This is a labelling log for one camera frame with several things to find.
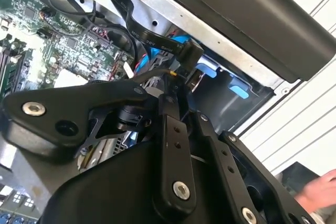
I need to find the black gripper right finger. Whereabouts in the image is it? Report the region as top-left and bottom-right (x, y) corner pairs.
(175, 76), (317, 224)

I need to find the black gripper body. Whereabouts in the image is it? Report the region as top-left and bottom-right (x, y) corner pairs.
(43, 139), (244, 224)

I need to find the black disk wire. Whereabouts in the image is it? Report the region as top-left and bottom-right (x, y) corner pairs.
(107, 0), (190, 56)

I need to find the bare person hand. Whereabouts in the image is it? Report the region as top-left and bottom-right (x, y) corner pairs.
(293, 168), (336, 214)

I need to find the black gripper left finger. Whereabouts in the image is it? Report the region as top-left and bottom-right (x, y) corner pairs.
(1, 73), (198, 219)

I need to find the black sleeved power wire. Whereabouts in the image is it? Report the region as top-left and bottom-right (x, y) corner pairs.
(128, 43), (205, 83)

